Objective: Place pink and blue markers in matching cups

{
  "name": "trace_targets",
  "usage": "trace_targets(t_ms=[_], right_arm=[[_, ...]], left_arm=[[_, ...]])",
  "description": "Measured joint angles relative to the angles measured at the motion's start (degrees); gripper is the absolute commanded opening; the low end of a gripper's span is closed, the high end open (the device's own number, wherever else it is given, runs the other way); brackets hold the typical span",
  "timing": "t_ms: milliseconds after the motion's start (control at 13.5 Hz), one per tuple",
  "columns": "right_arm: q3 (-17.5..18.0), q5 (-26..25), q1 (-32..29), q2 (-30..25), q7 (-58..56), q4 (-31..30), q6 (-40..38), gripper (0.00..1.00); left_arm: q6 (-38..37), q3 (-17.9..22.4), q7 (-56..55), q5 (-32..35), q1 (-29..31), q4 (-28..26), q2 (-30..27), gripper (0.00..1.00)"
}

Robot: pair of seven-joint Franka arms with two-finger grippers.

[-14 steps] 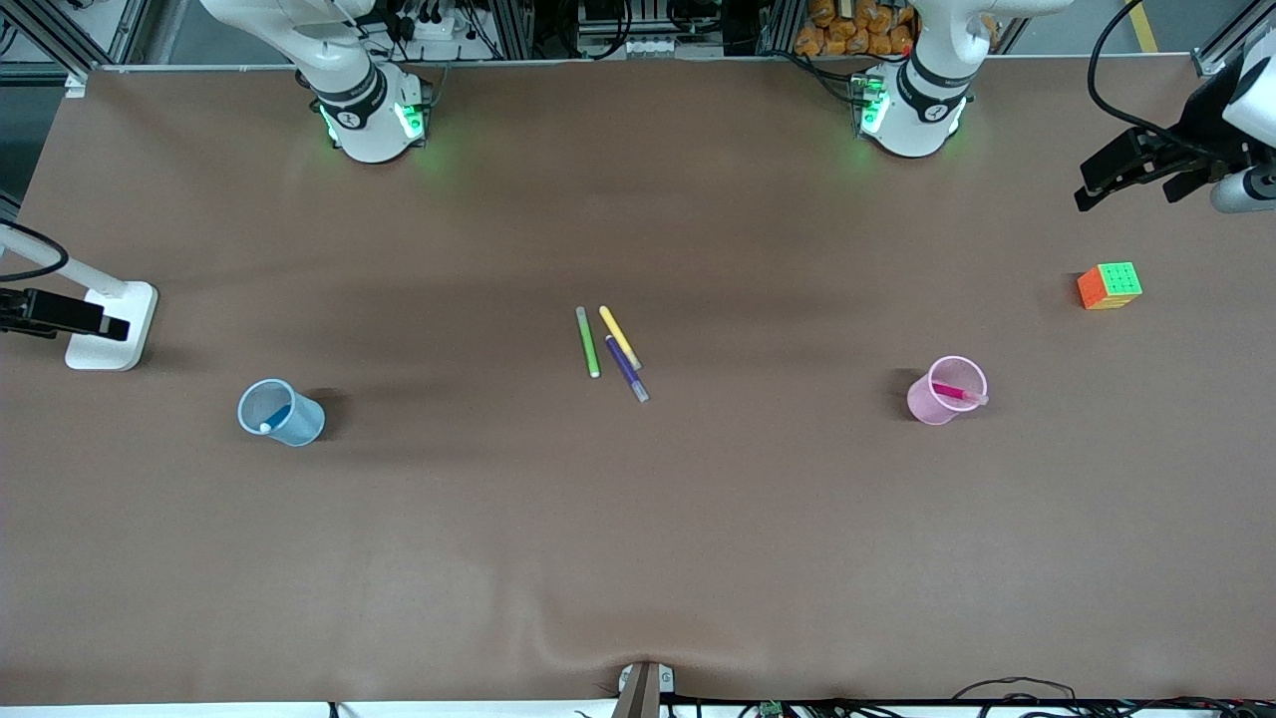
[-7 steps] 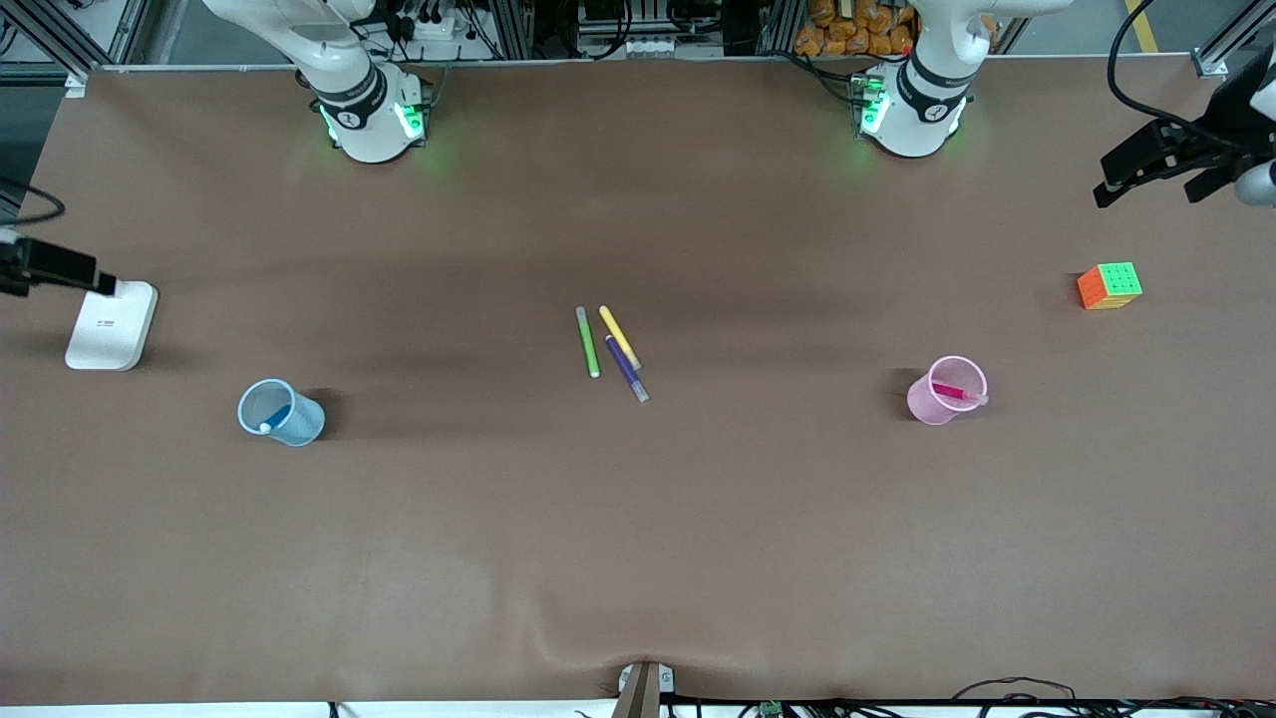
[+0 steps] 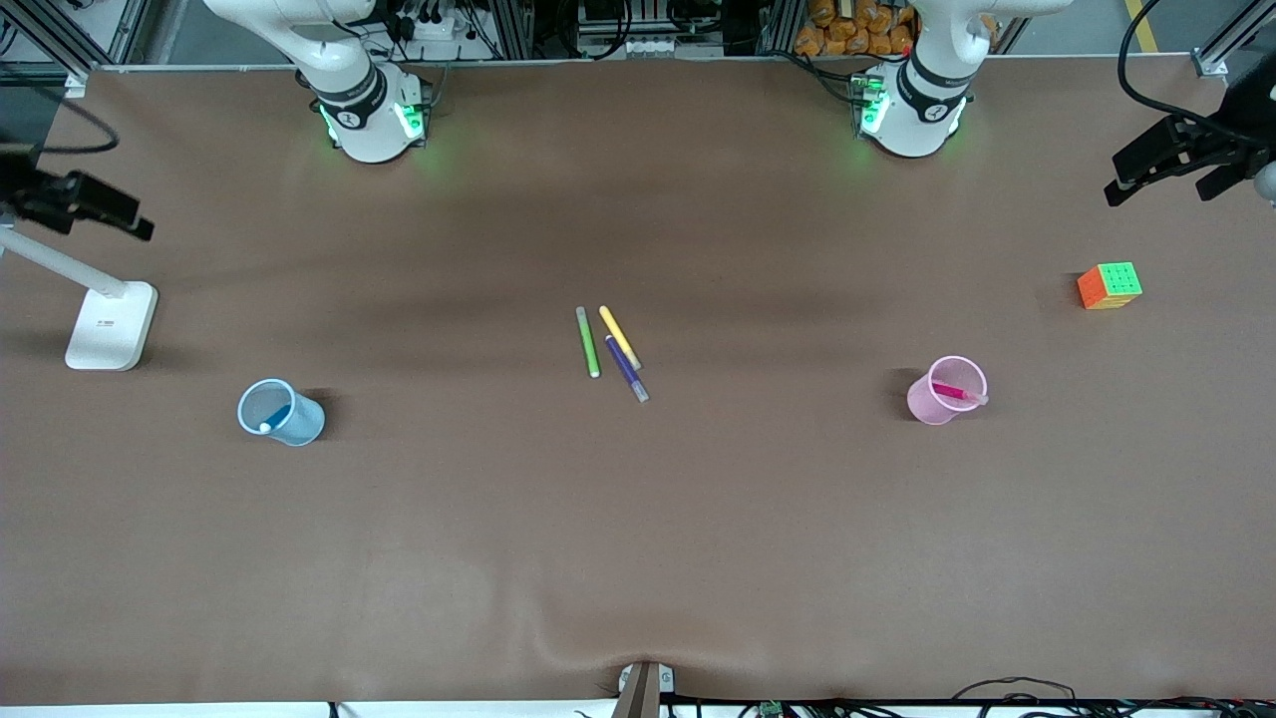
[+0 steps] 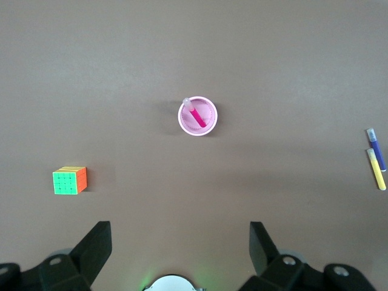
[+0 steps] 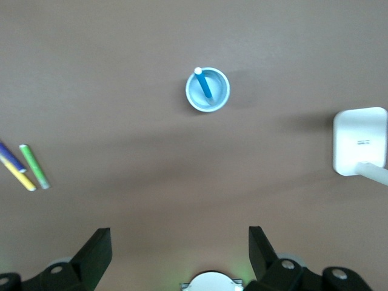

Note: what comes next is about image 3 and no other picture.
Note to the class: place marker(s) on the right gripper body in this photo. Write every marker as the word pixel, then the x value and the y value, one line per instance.
pixel 22 188

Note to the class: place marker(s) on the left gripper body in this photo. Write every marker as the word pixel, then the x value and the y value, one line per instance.
pixel 1234 142

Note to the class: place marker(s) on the blue marker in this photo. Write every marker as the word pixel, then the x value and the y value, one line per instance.
pixel 276 417

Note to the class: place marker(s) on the pink marker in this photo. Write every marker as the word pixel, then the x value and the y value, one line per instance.
pixel 952 392

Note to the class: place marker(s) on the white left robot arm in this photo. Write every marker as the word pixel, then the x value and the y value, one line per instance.
pixel 912 130

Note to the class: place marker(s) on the white desk lamp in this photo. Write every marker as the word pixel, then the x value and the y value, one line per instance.
pixel 110 329

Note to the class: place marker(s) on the colourful puzzle cube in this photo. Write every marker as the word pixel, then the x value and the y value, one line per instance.
pixel 1109 286

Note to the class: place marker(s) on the blue mesh cup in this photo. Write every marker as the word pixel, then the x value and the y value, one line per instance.
pixel 304 427

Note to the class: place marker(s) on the orange snack packets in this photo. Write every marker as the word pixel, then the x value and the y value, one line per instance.
pixel 847 35

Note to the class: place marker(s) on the pink mesh cup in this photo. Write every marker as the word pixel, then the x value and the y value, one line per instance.
pixel 922 407

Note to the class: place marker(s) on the white power strip with plugs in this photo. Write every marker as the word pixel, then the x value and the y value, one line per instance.
pixel 439 28

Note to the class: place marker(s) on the green marker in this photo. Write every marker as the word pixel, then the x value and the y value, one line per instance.
pixel 588 342

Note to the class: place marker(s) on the small white socket strip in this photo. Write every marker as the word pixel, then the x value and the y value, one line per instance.
pixel 650 46

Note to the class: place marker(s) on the yellow marker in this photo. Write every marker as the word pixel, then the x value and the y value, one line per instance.
pixel 620 335

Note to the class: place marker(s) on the purple marker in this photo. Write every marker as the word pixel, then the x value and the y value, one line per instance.
pixel 626 367

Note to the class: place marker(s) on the brown table mat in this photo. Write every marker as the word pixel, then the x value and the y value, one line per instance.
pixel 638 548

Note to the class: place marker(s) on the small green circuit board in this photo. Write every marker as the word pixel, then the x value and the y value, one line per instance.
pixel 770 710

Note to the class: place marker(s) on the aluminium frame profile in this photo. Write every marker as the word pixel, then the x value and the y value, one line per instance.
pixel 60 35
pixel 1211 62

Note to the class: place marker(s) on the brown camera mount post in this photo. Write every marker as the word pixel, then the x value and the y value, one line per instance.
pixel 641 693

